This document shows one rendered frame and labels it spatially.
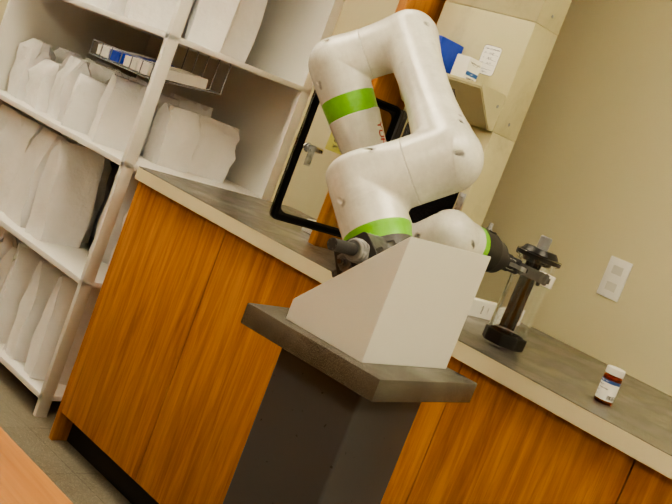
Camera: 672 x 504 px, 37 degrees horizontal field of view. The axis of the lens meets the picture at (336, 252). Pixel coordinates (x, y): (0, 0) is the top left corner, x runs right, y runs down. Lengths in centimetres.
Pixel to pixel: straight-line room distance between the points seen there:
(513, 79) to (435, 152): 90
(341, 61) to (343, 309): 64
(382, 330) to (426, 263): 14
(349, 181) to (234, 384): 108
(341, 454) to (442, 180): 52
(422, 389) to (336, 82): 72
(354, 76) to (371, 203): 42
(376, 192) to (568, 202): 128
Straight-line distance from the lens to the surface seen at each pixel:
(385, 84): 288
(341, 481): 180
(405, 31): 213
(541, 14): 272
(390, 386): 166
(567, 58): 315
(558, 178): 305
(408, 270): 168
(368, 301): 169
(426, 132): 185
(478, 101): 263
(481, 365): 223
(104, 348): 325
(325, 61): 216
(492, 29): 278
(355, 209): 181
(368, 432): 179
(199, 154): 372
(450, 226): 204
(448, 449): 231
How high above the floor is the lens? 131
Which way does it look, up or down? 7 degrees down
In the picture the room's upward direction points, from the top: 21 degrees clockwise
